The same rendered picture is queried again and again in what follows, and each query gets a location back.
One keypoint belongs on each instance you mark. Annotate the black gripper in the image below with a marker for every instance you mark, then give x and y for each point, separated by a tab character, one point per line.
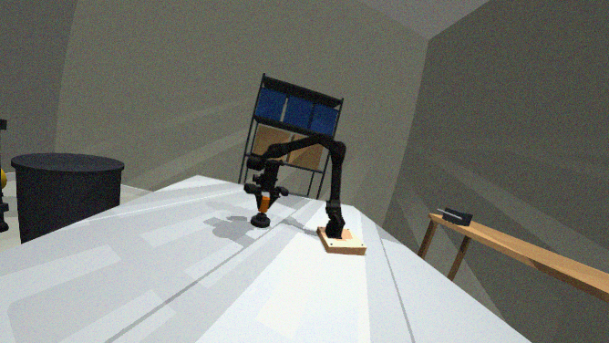
267	184

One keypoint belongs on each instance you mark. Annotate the orange knob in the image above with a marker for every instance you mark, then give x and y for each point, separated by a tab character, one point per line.
264	205

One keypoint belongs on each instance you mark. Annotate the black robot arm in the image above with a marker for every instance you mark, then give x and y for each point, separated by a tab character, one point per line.
335	225

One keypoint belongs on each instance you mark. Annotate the dark grey round pedestal with shaft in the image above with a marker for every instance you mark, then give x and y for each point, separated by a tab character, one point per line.
260	220

